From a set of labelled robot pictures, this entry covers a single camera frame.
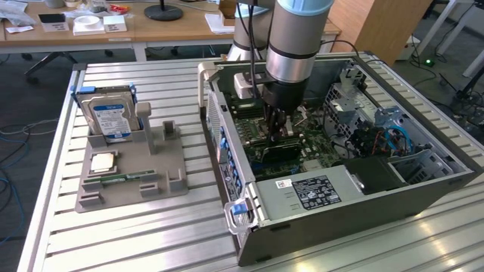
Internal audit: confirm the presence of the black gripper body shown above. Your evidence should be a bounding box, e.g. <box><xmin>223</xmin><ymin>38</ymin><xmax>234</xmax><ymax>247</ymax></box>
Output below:
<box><xmin>259</xmin><ymin>80</ymin><xmax>306</xmax><ymax>114</ymax></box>

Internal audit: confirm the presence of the CPU socket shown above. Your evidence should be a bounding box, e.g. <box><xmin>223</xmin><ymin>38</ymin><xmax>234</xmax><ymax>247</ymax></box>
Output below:
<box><xmin>254</xmin><ymin>117</ymin><xmax>271</xmax><ymax>139</ymax></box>

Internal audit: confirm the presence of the metal socket cover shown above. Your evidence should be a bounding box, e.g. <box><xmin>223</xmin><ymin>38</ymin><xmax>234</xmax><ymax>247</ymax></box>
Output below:
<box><xmin>294</xmin><ymin>105</ymin><xmax>307</xmax><ymax>128</ymax></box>

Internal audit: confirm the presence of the green motherboard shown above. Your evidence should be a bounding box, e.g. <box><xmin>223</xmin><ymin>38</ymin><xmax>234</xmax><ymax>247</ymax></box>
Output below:
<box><xmin>226</xmin><ymin>72</ymin><xmax>354</xmax><ymax>182</ymax></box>

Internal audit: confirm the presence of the silver chipset heatsink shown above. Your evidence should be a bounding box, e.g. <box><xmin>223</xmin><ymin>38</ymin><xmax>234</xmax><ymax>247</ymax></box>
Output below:
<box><xmin>299</xmin><ymin>159</ymin><xmax>322</xmax><ymax>171</ymax></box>

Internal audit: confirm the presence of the perforated metal disk bay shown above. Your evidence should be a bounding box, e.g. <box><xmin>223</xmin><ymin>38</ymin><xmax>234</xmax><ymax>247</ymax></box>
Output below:
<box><xmin>323</xmin><ymin>66</ymin><xmax>379</xmax><ymax>137</ymax></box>

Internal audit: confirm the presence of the grey power supply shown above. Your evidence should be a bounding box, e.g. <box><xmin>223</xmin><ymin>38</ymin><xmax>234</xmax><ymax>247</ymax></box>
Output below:
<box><xmin>249</xmin><ymin>165</ymin><xmax>366</xmax><ymax>222</ymax></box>

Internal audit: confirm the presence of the stack of white papers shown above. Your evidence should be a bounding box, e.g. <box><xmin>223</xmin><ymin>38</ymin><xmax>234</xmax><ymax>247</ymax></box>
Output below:
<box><xmin>203</xmin><ymin>12</ymin><xmax>235</xmax><ymax>35</ymax></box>

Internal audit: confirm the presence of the grey parts rack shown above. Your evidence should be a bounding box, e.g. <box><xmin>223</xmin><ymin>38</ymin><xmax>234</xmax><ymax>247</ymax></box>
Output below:
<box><xmin>74</xmin><ymin>101</ymin><xmax>189</xmax><ymax>213</ymax></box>

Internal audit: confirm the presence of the brown cardboard box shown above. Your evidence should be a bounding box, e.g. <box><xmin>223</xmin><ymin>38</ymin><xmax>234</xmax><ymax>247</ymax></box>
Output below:
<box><xmin>218</xmin><ymin>0</ymin><xmax>238</xmax><ymax>20</ymax></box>

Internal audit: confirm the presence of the wooden cabinet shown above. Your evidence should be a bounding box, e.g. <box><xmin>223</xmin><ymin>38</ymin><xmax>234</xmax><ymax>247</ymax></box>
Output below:
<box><xmin>326</xmin><ymin>0</ymin><xmax>434</xmax><ymax>66</ymax></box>

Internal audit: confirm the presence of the open grey PC case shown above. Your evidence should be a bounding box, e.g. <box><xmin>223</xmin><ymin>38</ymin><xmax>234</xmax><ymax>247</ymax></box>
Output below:
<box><xmin>195</xmin><ymin>50</ymin><xmax>475</xmax><ymax>267</ymax></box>

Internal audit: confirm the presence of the metal drive cage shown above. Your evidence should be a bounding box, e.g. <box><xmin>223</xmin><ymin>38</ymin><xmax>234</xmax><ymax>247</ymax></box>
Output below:
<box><xmin>386</xmin><ymin>148</ymin><xmax>454</xmax><ymax>184</ymax></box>

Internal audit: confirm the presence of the black lamp base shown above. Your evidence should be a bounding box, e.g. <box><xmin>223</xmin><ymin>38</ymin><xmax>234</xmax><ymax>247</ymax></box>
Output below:
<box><xmin>142</xmin><ymin>0</ymin><xmax>183</xmax><ymax>21</ymax></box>

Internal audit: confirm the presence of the silver hard disk blue label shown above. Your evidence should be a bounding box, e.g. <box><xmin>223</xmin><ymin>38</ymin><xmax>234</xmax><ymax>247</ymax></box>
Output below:
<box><xmin>77</xmin><ymin>87</ymin><xmax>135</xmax><ymax>142</ymax></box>

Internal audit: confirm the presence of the silver CPU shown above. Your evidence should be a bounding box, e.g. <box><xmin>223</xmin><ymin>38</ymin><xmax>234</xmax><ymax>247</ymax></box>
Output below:
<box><xmin>89</xmin><ymin>154</ymin><xmax>115</xmax><ymax>172</ymax></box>

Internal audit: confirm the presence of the black stand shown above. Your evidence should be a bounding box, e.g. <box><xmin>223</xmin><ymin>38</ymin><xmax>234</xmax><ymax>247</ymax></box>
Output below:
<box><xmin>453</xmin><ymin>65</ymin><xmax>484</xmax><ymax>100</ymax></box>

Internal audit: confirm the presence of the blue disk carrier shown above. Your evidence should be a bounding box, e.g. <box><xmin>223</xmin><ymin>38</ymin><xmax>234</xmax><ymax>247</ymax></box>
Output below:
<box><xmin>70</xmin><ymin>82</ymin><xmax>142</xmax><ymax>139</ymax></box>

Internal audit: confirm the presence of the white cube box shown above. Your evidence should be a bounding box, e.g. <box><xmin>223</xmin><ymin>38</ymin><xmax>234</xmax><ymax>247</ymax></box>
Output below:
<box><xmin>102</xmin><ymin>15</ymin><xmax>127</xmax><ymax>33</ymax></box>

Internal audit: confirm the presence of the flat white box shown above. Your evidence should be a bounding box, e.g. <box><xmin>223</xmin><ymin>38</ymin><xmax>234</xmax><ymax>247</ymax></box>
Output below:
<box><xmin>71</xmin><ymin>24</ymin><xmax>106</xmax><ymax>36</ymax></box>

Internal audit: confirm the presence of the white tape roll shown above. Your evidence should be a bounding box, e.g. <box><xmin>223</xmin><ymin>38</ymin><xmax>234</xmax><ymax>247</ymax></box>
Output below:
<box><xmin>74</xmin><ymin>15</ymin><xmax>98</xmax><ymax>29</ymax></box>

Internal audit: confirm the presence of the black chair base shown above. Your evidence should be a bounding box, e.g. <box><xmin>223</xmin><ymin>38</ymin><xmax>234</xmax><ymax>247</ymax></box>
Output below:
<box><xmin>21</xmin><ymin>49</ymin><xmax>114</xmax><ymax>84</ymax></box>

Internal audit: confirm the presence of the white box black top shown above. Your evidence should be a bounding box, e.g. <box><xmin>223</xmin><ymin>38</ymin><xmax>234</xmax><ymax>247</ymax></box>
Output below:
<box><xmin>37</xmin><ymin>13</ymin><xmax>69</xmax><ymax>32</ymax></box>

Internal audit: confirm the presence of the clear plastic bag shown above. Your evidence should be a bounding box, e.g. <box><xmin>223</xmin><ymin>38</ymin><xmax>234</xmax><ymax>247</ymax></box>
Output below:
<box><xmin>0</xmin><ymin>1</ymin><xmax>37</xmax><ymax>26</ymax></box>

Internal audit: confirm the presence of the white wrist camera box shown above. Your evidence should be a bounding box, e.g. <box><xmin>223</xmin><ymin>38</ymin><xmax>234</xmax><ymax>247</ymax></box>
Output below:
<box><xmin>233</xmin><ymin>73</ymin><xmax>265</xmax><ymax>99</ymax></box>

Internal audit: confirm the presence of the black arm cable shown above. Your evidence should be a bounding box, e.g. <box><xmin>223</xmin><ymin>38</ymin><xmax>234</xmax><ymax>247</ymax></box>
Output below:
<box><xmin>233</xmin><ymin>2</ymin><xmax>261</xmax><ymax>99</ymax></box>

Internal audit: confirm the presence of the silver metal bracket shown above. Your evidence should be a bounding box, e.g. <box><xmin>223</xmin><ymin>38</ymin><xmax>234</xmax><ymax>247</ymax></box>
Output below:
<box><xmin>373</xmin><ymin>106</ymin><xmax>403</xmax><ymax>128</ymax></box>

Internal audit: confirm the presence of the blue wire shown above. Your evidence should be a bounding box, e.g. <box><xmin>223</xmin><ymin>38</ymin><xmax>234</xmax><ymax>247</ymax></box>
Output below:
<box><xmin>379</xmin><ymin>124</ymin><xmax>413</xmax><ymax>156</ymax></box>

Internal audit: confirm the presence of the wooden desk white frame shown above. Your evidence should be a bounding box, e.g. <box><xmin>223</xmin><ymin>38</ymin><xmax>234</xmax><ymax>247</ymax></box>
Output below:
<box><xmin>0</xmin><ymin>0</ymin><xmax>135</xmax><ymax>62</ymax></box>
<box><xmin>133</xmin><ymin>0</ymin><xmax>341</xmax><ymax>62</ymax></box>

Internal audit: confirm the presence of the white table frame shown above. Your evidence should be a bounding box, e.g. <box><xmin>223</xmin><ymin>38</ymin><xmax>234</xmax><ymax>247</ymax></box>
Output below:
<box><xmin>411</xmin><ymin>0</ymin><xmax>484</xmax><ymax>77</ymax></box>

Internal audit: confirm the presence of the grey floor cable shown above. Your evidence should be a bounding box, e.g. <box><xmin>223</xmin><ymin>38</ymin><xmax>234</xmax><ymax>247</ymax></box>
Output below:
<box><xmin>0</xmin><ymin>118</ymin><xmax>57</xmax><ymax>135</ymax></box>

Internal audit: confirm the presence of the blue floor cable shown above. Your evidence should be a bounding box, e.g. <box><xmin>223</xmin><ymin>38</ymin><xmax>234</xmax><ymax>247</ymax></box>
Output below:
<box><xmin>0</xmin><ymin>135</ymin><xmax>29</xmax><ymax>244</ymax></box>

